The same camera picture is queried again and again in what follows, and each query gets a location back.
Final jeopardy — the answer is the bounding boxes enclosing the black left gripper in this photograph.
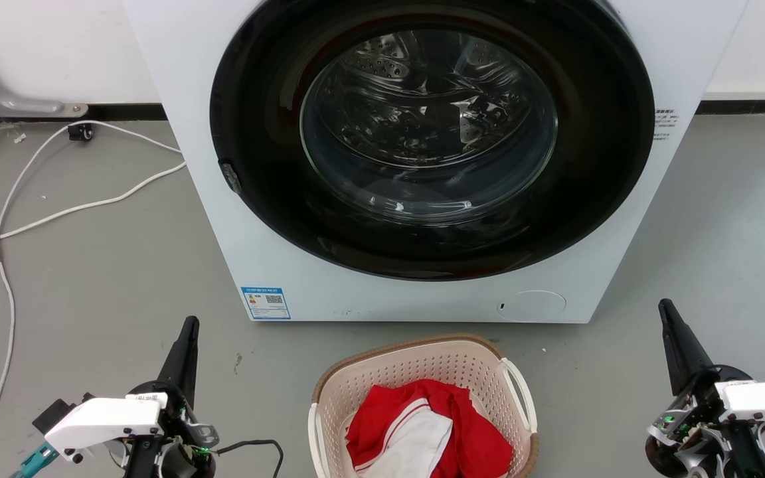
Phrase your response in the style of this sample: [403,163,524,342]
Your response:
[122,316,220,478]

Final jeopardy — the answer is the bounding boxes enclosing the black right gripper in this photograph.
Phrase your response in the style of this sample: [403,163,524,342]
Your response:
[644,299,765,478]

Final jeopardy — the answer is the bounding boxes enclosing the beige perforated laundry basket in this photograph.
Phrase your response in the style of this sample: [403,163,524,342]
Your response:
[308,333,540,478]

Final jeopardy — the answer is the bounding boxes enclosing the blue energy label sticker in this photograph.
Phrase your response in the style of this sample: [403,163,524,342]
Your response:
[241,286,292,321]

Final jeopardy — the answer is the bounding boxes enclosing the round white filter cover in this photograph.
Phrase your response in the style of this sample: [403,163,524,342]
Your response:
[496,290,567,323]

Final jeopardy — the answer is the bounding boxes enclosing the grey door latch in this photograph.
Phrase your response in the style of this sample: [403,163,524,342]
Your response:
[219,159,244,195]

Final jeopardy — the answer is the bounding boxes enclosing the red and white garment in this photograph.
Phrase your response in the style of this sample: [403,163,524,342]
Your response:
[345,379,515,478]

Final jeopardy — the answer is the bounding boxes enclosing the small black text label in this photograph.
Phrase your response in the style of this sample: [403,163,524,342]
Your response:
[653,108,681,142]

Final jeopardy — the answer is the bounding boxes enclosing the white front-load washing machine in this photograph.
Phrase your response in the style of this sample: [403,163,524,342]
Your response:
[124,0,752,325]

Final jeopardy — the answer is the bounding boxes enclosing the black round washing machine door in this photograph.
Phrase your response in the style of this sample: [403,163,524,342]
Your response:
[210,0,655,281]

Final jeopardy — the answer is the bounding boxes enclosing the steel washing machine drum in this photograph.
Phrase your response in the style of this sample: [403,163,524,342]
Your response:
[329,32,496,167]

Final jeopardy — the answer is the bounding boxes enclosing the thin black left gripper cable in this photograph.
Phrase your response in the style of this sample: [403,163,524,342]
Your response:
[213,438,285,478]

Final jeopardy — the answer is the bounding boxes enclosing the thick white power cable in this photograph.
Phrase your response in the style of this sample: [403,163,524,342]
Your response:
[0,161,187,255]

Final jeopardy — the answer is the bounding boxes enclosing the thin white cable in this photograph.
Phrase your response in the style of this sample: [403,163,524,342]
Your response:
[0,120,184,478]

